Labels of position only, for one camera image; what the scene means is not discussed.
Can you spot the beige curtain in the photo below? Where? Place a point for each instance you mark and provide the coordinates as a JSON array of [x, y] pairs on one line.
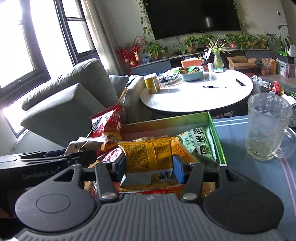
[[101, 41]]

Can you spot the open cardboard box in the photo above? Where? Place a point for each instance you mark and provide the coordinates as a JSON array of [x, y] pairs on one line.
[[240, 66]]

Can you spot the black pen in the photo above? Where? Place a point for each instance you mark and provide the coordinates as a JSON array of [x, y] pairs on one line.
[[210, 87]]

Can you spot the red decorative plant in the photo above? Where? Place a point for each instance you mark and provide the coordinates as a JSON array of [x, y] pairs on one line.
[[133, 49]]

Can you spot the clear storage box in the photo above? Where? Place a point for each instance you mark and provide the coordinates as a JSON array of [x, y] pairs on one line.
[[286, 68]]

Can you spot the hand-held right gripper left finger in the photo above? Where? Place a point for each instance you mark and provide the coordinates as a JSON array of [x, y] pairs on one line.
[[120, 169]]

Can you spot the round white table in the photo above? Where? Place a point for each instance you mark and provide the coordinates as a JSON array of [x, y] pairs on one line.
[[192, 97]]

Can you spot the yellow can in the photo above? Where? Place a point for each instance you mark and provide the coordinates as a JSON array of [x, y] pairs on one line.
[[152, 83]]

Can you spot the white cushion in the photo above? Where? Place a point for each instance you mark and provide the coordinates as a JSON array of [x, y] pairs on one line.
[[134, 97]]

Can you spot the clear glass mug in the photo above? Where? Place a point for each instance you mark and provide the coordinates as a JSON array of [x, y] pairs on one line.
[[266, 125]]

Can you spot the small red snack packet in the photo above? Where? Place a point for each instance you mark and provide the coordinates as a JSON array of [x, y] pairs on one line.
[[106, 122]]

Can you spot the spider plant in glass vase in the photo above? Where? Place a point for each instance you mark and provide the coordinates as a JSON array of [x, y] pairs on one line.
[[218, 61]]

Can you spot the large red snack bag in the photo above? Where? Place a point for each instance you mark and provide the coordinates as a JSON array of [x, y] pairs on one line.
[[108, 155]]

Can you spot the dark marble side table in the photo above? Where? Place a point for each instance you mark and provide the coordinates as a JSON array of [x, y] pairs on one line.
[[289, 84]]

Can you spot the blue plastic basket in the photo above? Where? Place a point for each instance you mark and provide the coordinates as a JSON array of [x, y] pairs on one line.
[[192, 76]]

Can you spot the black marker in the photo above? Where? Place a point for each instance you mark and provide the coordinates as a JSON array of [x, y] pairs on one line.
[[240, 82]]

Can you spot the brown snack packet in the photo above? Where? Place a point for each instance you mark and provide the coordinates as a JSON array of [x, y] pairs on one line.
[[81, 143]]

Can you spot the black television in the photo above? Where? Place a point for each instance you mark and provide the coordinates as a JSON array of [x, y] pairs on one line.
[[192, 16]]

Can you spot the white plastic bag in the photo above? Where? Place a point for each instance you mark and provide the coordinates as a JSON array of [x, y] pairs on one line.
[[256, 83]]

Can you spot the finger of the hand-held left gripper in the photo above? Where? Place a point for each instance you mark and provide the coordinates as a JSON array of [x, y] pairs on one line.
[[78, 156]]

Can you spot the green potted plant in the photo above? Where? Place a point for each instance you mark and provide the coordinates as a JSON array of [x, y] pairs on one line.
[[155, 51], [233, 40], [190, 44], [205, 39], [259, 40]]

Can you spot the red and yellow snack packet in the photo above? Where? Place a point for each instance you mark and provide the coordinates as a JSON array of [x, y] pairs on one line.
[[159, 191]]

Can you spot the orange label clear snack packet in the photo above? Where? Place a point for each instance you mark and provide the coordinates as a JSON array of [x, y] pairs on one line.
[[182, 150]]

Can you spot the green snack packet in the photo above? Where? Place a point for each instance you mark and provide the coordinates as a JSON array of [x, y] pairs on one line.
[[201, 143]]

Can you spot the green cardboard box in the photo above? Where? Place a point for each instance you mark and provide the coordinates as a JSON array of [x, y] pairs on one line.
[[216, 141]]

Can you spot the dark framed window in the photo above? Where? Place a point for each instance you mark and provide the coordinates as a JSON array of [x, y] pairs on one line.
[[62, 34]]

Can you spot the small white bottle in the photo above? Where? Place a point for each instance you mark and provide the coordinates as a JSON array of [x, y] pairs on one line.
[[210, 67]]

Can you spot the red toy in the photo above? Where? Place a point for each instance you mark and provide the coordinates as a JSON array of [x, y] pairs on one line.
[[276, 88]]

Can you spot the green trailing vine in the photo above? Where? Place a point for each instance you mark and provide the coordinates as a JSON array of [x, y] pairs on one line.
[[145, 27]]

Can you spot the grey armchair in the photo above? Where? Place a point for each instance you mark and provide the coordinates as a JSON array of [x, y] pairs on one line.
[[69, 104]]

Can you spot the large-leaf plant in white pot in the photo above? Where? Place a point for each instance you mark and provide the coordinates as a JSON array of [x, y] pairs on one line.
[[281, 39]]

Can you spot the orange tissue box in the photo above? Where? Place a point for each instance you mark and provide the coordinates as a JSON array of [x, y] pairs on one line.
[[190, 63]]

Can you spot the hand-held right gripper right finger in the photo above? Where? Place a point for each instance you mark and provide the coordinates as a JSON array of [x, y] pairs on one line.
[[179, 171]]

